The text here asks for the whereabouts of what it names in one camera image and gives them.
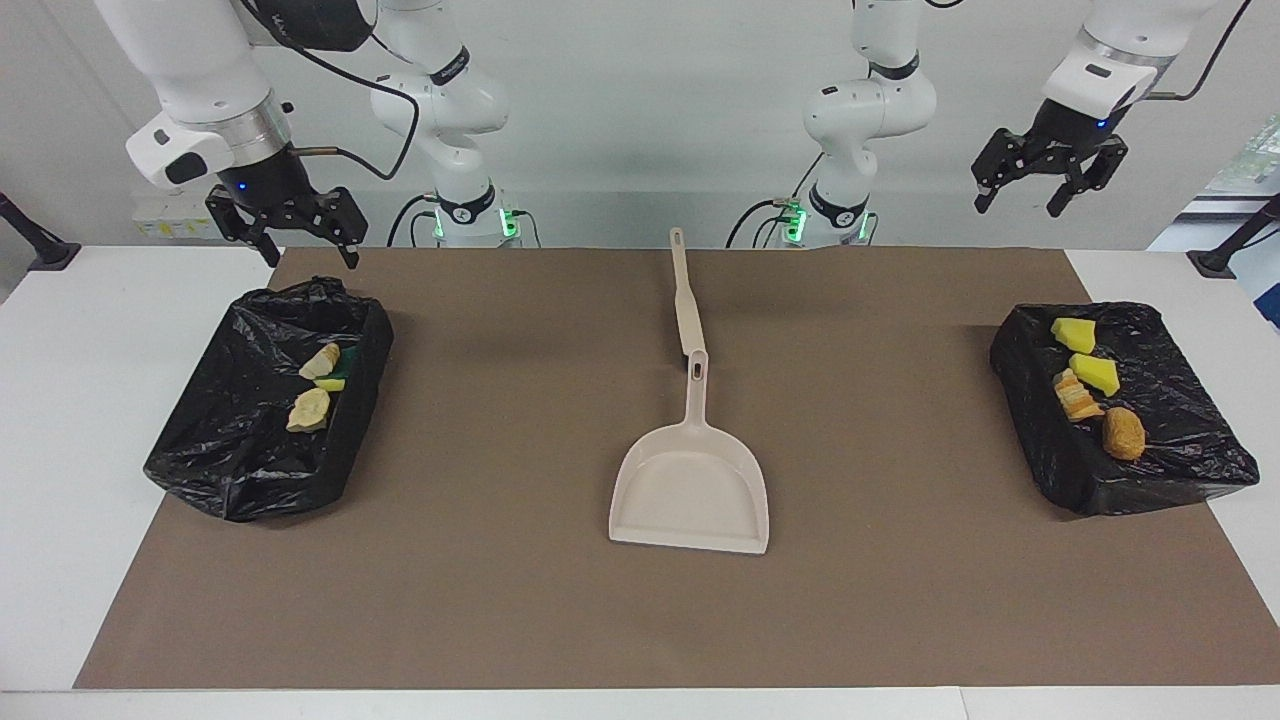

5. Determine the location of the beige hand brush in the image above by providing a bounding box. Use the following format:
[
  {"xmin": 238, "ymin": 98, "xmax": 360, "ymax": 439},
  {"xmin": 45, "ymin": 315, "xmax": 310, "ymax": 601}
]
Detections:
[{"xmin": 669, "ymin": 227, "xmax": 706, "ymax": 357}]

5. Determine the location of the black bag lined bin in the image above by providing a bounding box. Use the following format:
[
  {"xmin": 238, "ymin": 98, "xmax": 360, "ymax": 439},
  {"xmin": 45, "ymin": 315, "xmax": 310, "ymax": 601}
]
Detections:
[
  {"xmin": 143, "ymin": 277, "xmax": 395, "ymax": 523},
  {"xmin": 990, "ymin": 301, "xmax": 1261, "ymax": 517}
]

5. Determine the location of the brown table mat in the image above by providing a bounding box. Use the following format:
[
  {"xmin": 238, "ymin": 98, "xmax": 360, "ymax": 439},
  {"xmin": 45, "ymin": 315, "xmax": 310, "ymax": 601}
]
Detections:
[{"xmin": 75, "ymin": 247, "xmax": 1280, "ymax": 691}]

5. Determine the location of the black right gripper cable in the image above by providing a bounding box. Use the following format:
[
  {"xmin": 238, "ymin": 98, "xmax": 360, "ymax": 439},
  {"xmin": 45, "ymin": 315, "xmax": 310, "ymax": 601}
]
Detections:
[{"xmin": 240, "ymin": 0, "xmax": 421, "ymax": 183}]

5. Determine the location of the black stand foot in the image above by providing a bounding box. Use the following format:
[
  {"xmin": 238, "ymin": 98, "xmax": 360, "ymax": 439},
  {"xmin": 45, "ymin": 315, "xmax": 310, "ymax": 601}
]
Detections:
[
  {"xmin": 0, "ymin": 190, "xmax": 81, "ymax": 271},
  {"xmin": 1188, "ymin": 195, "xmax": 1280, "ymax": 279}
]

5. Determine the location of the black right base cable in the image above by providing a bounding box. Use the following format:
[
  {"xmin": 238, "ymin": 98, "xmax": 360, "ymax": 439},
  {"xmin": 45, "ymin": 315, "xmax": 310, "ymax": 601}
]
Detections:
[{"xmin": 387, "ymin": 193, "xmax": 441, "ymax": 248}]

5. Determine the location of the black base cable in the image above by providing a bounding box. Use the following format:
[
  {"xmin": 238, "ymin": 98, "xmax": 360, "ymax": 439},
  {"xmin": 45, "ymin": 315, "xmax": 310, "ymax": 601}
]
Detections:
[
  {"xmin": 726, "ymin": 198, "xmax": 796, "ymax": 248},
  {"xmin": 387, "ymin": 193, "xmax": 441, "ymax": 248}
]

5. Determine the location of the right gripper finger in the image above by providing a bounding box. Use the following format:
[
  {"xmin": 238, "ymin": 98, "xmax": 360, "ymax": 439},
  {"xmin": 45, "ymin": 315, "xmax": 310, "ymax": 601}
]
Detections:
[
  {"xmin": 310, "ymin": 187, "xmax": 369, "ymax": 271},
  {"xmin": 205, "ymin": 190, "xmax": 281, "ymax": 268}
]

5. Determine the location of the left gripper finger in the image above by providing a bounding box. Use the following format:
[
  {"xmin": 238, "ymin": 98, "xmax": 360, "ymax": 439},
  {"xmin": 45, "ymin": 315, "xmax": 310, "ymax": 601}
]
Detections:
[
  {"xmin": 972, "ymin": 128, "xmax": 1036, "ymax": 215},
  {"xmin": 1046, "ymin": 140, "xmax": 1128, "ymax": 219}
]

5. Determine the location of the brown bread roll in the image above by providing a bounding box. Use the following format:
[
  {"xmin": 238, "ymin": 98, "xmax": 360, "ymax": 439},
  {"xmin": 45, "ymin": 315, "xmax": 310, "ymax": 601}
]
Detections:
[{"xmin": 1102, "ymin": 405, "xmax": 1148, "ymax": 462}]

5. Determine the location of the pale flaky pastry piece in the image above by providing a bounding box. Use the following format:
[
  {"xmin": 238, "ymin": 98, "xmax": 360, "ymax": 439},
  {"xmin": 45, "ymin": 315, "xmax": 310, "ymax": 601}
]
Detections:
[{"xmin": 286, "ymin": 387, "xmax": 332, "ymax": 434}]

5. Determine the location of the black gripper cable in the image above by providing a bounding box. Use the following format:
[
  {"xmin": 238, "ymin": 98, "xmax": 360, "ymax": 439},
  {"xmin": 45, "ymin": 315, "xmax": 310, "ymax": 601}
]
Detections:
[
  {"xmin": 925, "ymin": 0, "xmax": 1256, "ymax": 102},
  {"xmin": 240, "ymin": 0, "xmax": 421, "ymax": 183}
]

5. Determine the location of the beige plastic dustpan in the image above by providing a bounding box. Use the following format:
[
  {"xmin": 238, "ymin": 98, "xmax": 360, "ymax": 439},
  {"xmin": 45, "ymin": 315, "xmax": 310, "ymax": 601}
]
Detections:
[{"xmin": 608, "ymin": 349, "xmax": 771, "ymax": 556}]

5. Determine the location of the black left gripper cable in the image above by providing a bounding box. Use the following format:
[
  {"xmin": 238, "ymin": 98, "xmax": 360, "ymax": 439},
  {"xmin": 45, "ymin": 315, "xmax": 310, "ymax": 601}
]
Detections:
[{"xmin": 925, "ymin": 0, "xmax": 1256, "ymax": 102}]

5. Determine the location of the black left base cable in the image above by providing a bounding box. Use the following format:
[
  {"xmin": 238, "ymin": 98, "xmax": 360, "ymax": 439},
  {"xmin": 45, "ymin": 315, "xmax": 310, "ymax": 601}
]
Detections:
[{"xmin": 726, "ymin": 198, "xmax": 796, "ymax": 248}]

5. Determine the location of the white wall box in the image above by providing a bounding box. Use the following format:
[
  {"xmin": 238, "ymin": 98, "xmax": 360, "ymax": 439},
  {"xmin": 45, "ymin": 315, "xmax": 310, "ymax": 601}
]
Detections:
[{"xmin": 133, "ymin": 195, "xmax": 241, "ymax": 241}]

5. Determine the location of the pale bread chunk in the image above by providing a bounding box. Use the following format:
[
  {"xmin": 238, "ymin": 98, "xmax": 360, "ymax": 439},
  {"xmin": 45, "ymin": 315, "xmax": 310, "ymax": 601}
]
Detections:
[{"xmin": 1053, "ymin": 367, "xmax": 1107, "ymax": 422}]

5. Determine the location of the notched yellow sponge piece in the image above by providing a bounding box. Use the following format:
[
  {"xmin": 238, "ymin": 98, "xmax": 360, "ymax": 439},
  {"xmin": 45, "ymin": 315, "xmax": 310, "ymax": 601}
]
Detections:
[{"xmin": 312, "ymin": 345, "xmax": 363, "ymax": 393}]

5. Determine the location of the large yellow sponge piece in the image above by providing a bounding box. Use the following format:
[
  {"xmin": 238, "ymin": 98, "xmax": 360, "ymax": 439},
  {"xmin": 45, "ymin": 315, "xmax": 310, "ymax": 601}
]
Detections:
[{"xmin": 1069, "ymin": 352, "xmax": 1122, "ymax": 397}]

